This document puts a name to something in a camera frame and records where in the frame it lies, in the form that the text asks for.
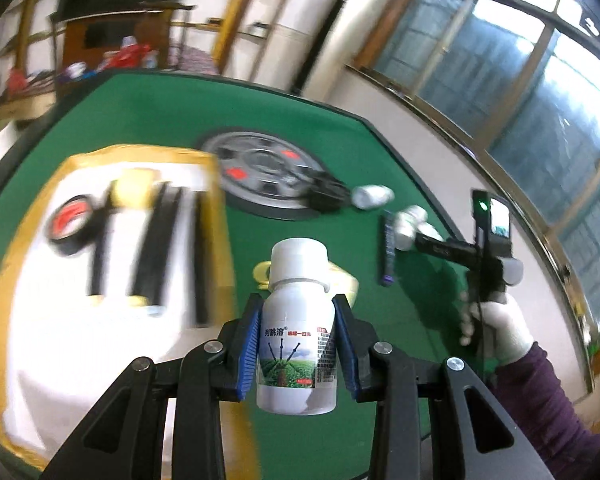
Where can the white bottle with landscape label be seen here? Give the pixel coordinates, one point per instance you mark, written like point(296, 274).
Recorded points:
point(297, 356)

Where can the black marker yellow cap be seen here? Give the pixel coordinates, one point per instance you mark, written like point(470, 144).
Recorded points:
point(100, 240)

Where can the white gloved right hand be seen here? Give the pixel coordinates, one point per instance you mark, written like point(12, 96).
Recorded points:
point(506, 334)

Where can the red plastic bag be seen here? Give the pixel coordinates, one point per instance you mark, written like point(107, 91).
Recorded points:
point(128, 57)

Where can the black red tape roll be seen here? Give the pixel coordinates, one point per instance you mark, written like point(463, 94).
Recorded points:
point(74, 224)

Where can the black marker purple cap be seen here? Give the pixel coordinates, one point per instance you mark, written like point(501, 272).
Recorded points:
point(388, 249)

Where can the white bottle near wheel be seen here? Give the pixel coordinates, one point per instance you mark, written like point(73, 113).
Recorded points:
point(372, 196)

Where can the yellow tassel pouch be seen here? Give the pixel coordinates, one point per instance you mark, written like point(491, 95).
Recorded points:
point(340, 281)

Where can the purple sleeved right forearm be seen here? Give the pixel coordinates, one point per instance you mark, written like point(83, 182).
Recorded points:
point(534, 398)

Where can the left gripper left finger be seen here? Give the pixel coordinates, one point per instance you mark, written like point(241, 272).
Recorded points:
point(220, 370)

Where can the yellow-rimmed white tray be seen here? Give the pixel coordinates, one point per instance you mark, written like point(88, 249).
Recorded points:
point(60, 348)

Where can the brown tv cabinet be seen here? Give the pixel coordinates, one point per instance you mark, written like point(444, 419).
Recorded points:
point(87, 39)

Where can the yellow thread spool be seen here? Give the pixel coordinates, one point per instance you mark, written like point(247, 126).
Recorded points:
point(134, 189)

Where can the white standing air conditioner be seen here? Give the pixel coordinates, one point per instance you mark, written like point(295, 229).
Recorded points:
point(343, 29)

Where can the white bottle with red label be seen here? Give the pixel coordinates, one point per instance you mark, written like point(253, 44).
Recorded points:
point(413, 215)

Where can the white bottle green stripe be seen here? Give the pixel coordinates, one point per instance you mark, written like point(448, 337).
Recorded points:
point(405, 233)

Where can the grey wheel-pattern round mat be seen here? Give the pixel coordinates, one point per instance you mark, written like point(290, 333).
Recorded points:
point(263, 174)

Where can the black marker pen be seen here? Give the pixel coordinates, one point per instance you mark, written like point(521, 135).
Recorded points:
point(160, 261)
point(198, 258)
point(148, 267)

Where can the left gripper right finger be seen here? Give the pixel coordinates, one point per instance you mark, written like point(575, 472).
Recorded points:
point(376, 371)

